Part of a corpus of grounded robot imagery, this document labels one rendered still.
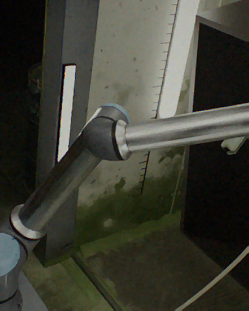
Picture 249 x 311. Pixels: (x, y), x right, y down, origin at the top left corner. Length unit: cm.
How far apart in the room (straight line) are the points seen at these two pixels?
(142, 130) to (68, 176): 37
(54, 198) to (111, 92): 97
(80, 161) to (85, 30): 88
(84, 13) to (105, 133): 100
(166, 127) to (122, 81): 122
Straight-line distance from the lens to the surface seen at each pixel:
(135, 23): 236
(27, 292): 187
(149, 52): 248
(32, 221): 168
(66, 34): 216
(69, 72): 220
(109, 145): 126
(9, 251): 163
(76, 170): 150
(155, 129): 124
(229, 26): 177
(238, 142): 158
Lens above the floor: 200
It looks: 28 degrees down
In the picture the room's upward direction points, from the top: 9 degrees clockwise
